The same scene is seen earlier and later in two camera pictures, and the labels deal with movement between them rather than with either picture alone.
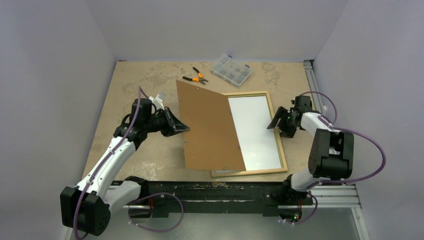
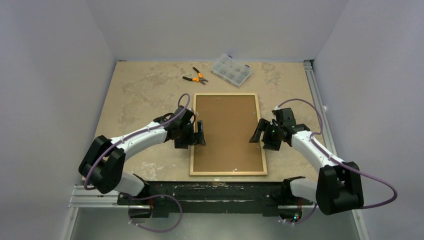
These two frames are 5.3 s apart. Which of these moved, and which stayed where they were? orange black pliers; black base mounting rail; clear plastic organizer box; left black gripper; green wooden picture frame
Moved: green wooden picture frame; left black gripper
Stayed: clear plastic organizer box; orange black pliers; black base mounting rail
